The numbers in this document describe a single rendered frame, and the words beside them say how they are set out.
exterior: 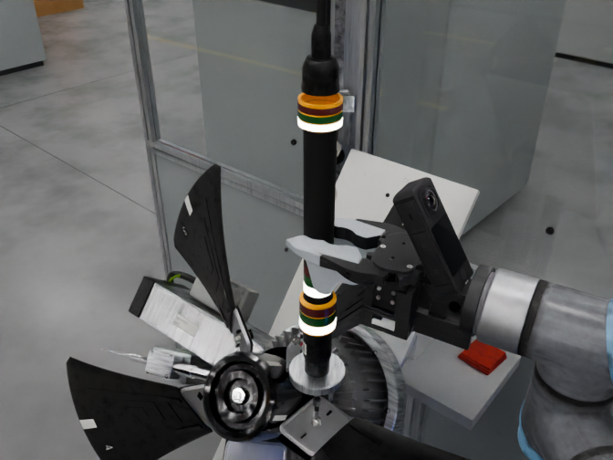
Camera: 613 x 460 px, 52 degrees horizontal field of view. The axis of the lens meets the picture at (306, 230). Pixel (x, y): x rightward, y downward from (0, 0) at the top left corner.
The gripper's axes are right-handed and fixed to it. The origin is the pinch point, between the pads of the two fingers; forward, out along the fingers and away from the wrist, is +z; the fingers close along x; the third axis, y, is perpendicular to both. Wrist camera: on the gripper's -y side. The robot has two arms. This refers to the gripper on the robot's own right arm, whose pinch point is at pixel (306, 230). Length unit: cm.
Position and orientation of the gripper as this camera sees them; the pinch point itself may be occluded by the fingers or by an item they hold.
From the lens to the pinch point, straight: 68.3
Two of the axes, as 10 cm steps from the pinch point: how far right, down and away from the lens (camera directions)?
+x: 4.9, -4.6, 7.4
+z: -8.7, -2.7, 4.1
